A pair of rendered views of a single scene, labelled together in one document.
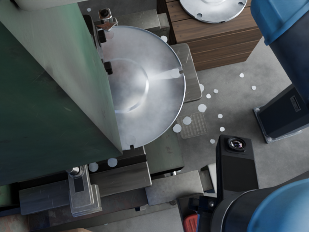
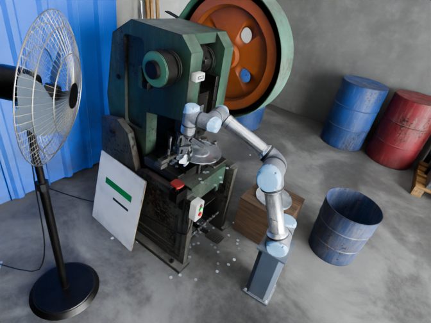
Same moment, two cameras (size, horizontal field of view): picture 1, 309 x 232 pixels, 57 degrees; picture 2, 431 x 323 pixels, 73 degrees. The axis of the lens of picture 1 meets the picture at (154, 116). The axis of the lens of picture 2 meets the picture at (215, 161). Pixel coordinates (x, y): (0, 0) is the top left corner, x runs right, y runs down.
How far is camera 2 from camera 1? 1.47 m
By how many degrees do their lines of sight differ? 47
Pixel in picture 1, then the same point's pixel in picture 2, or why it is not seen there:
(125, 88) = (199, 152)
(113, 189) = (169, 169)
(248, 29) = not seen: hidden behind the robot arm
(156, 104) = (202, 159)
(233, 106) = (245, 262)
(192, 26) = (253, 198)
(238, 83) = not seen: hidden behind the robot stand
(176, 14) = (251, 191)
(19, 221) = (138, 165)
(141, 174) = (179, 173)
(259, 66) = not seen: hidden behind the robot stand
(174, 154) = (192, 184)
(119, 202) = (164, 182)
